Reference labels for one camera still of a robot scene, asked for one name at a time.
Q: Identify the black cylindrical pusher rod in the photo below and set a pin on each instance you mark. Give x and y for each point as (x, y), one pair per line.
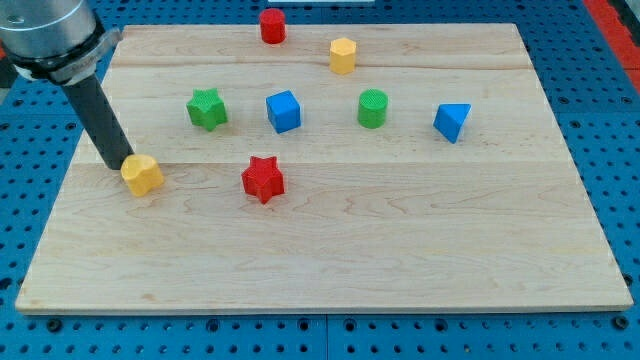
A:
(94, 111)

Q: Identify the yellow heart block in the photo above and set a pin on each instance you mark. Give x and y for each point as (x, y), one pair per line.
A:
(141, 174)

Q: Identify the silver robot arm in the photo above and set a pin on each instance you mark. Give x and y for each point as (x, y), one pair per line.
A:
(61, 41)

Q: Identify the green star block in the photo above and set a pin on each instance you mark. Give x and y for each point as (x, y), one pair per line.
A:
(207, 109)

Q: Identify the red star block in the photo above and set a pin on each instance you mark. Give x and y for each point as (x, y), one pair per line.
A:
(263, 178)

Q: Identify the blue cube block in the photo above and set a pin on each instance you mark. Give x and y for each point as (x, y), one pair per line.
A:
(283, 111)

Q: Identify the red cylinder block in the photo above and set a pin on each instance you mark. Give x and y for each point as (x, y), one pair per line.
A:
(272, 22)

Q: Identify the light wooden board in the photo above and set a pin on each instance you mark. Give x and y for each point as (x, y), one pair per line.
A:
(389, 220)

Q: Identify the yellow hexagon block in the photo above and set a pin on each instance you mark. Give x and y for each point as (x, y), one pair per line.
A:
(342, 58)

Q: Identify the green cylinder block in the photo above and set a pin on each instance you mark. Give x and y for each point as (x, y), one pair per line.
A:
(372, 108)

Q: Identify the blue triangular prism block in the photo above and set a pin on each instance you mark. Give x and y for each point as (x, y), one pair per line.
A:
(450, 119)

